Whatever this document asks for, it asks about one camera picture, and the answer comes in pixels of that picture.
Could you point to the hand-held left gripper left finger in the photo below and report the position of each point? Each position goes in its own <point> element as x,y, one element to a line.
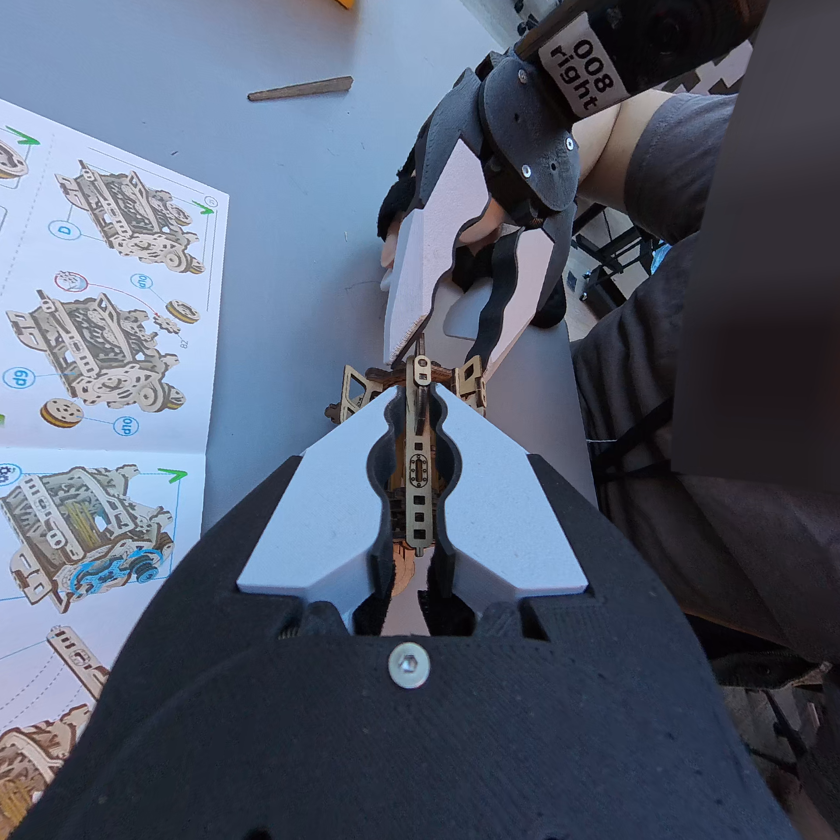
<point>308,525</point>

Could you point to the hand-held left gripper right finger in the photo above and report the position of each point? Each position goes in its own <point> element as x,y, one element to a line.
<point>518,525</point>

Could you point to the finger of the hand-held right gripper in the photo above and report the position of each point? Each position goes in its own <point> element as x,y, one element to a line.
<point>426,262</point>
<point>535,275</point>

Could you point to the wooden slotted strip part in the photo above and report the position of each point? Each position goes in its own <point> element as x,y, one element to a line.
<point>418,472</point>

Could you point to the wooden mechanical model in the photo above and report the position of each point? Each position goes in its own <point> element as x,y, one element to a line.
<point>472,387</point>

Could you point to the person's right hand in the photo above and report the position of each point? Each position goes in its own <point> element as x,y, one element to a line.
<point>607,157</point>

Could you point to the black round mesh object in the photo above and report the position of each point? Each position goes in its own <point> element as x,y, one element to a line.
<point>550,312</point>

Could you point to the thin wooden stick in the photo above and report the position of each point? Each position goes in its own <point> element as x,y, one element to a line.
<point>302,88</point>

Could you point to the white instruction booklet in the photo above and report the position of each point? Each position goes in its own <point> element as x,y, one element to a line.
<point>131,328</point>

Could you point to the black metal frame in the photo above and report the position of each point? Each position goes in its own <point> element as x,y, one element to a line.
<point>617,256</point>

